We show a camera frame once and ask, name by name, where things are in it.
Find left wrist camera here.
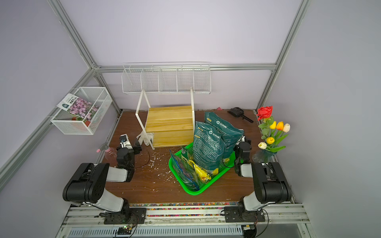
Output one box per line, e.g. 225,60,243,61
119,134,133,150

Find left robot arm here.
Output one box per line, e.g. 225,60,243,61
63,135,146,228

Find yellow fertilizer bag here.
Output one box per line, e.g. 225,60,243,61
181,147,194,166
189,160,211,183

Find white wire side basket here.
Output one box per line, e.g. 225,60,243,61
51,87,113,135

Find white gloves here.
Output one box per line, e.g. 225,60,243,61
137,131,154,146

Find purple flower seed packet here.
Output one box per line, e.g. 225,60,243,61
57,93,99,122

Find green seed bag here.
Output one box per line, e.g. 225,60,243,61
169,151,200,192

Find white wooden shelf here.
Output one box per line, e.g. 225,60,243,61
135,88,195,150

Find metal base rail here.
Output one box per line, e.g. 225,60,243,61
57,202,316,238

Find artificial flower bouquet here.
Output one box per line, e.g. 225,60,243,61
257,106,291,154

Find black small shovel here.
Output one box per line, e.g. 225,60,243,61
228,107,254,123

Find green plastic basket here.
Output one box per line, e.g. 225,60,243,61
168,143,236,196

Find pink spray bottle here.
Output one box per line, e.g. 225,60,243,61
96,142,117,164

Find white wire wall rack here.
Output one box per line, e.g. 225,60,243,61
121,61,212,94

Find dark green fertilizer bag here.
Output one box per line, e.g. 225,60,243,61
192,122,225,175
204,112,244,159

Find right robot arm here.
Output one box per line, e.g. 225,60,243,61
223,142,292,223

